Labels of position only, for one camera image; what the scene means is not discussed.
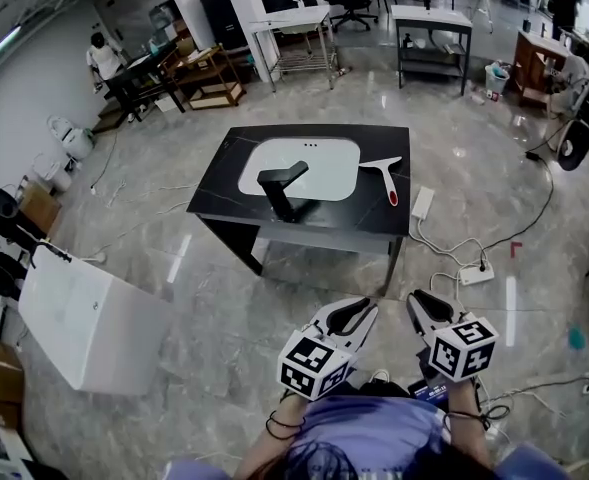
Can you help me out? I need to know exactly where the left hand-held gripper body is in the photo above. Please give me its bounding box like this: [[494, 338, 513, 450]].
[[277, 320, 360, 402]]

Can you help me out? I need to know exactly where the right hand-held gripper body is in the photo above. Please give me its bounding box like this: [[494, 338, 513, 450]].
[[416, 312, 500, 384]]

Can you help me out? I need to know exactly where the white squeegee with red handle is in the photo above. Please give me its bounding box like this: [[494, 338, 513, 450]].
[[358, 155, 405, 207]]

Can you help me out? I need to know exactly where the person's right forearm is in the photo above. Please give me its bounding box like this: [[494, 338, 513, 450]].
[[443, 377, 493, 469]]

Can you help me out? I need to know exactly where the person's left forearm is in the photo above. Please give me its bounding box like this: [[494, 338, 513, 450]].
[[244, 390, 308, 470]]

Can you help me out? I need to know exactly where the white power strip with plug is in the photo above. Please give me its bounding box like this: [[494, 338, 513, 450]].
[[459, 262, 496, 286]]

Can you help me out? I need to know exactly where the small blue screen device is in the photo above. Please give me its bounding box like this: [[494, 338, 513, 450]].
[[407, 379, 449, 405]]

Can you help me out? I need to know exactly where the black wrist band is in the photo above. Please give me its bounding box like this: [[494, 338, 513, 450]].
[[442, 404, 511, 432], [265, 409, 307, 440]]

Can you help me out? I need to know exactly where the person's purple shirt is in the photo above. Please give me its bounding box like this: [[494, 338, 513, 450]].
[[163, 392, 571, 480]]

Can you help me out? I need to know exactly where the long white power strip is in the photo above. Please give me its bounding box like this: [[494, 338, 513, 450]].
[[410, 185, 436, 221]]

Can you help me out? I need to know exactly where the teal cloth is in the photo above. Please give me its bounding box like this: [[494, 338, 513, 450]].
[[567, 324, 589, 353]]

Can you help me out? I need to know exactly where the black vanity table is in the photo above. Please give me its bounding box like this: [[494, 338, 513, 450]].
[[186, 125, 413, 297]]

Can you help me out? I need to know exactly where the black faucet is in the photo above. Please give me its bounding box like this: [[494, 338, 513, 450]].
[[256, 160, 312, 224]]

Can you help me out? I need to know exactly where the white sink basin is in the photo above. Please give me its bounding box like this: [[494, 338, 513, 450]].
[[237, 136, 362, 203]]

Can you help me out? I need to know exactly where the black floor fan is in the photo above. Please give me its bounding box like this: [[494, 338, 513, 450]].
[[555, 117, 589, 172]]

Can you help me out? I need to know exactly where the large white cabinet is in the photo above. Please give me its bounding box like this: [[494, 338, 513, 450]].
[[17, 240, 176, 397]]

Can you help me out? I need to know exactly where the white waste bin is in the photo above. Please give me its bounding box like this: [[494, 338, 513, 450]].
[[484, 62, 511, 97]]

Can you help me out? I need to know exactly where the wooden vanity cabinet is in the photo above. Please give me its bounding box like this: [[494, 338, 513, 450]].
[[512, 28, 571, 108]]

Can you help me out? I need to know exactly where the wooden shelf trolley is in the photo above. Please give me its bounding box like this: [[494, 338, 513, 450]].
[[157, 42, 248, 112]]

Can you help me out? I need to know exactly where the grey vanity table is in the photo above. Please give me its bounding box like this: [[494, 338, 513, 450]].
[[390, 4, 474, 97]]

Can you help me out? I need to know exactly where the white metal sink table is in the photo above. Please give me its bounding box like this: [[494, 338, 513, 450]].
[[250, 4, 336, 93]]

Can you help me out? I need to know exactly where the white bucket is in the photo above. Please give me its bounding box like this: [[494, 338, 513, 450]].
[[32, 154, 73, 194]]

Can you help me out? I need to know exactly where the black long table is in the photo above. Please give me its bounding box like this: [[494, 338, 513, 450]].
[[105, 52, 188, 122]]

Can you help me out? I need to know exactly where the brown cardboard box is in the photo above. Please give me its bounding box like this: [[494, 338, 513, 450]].
[[18, 182, 63, 235]]

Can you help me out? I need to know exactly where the white toilet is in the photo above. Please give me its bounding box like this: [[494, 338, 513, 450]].
[[47, 114, 96, 162]]

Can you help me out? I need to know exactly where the open cardboard box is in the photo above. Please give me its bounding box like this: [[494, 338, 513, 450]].
[[0, 338, 26, 430]]

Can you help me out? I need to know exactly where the tall black cabinet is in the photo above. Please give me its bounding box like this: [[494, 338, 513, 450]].
[[196, 0, 249, 52]]

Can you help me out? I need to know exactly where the water dispenser bottle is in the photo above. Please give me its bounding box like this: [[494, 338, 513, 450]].
[[148, 4, 176, 44]]

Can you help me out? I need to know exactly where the white floor cable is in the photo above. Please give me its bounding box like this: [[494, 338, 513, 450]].
[[406, 216, 485, 269]]

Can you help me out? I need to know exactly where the black floor cable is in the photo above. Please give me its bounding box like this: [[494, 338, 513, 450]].
[[479, 156, 556, 272]]

